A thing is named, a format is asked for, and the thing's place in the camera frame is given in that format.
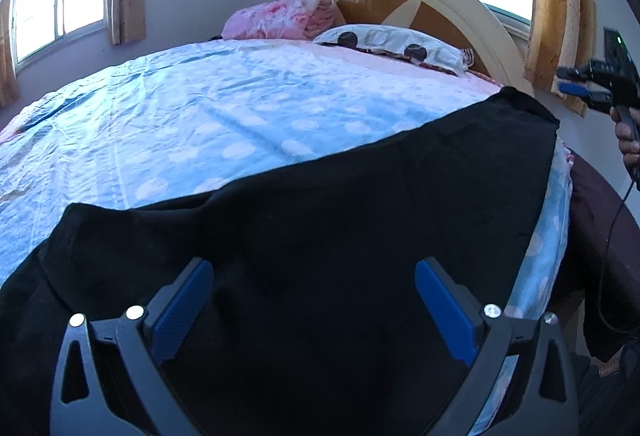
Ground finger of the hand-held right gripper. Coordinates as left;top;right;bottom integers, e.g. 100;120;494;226
557;83;613;111
556;66;593;82

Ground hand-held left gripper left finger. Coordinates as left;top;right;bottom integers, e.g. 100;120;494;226
49;258;216;436

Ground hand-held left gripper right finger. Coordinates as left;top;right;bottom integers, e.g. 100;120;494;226
414;257;581;436

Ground black pants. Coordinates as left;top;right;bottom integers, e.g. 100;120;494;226
0;86;561;436

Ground person's right hand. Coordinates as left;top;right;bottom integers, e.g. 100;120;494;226
611;107;640;177

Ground cream and brown headboard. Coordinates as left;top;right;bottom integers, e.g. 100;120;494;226
280;0;536;99

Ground person's dark clothing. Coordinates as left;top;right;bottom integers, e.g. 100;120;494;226
550;156;640;436

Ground white printed pillow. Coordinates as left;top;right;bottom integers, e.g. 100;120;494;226
312;24;473;76

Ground blue dotted bed sheet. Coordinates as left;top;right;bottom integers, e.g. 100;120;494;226
0;38;573;436

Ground pink floral folded blanket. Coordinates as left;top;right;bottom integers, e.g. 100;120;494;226
221;0;346;41

